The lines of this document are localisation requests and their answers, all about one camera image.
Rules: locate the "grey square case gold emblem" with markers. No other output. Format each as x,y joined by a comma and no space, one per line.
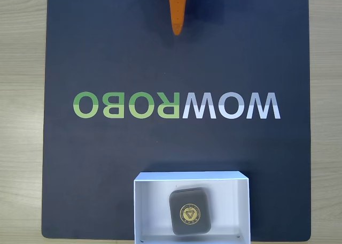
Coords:
189,214

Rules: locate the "dark blue WOWROBO mat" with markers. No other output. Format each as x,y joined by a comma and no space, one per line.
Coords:
107,54

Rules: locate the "white cardboard box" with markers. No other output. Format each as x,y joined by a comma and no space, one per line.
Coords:
152,209

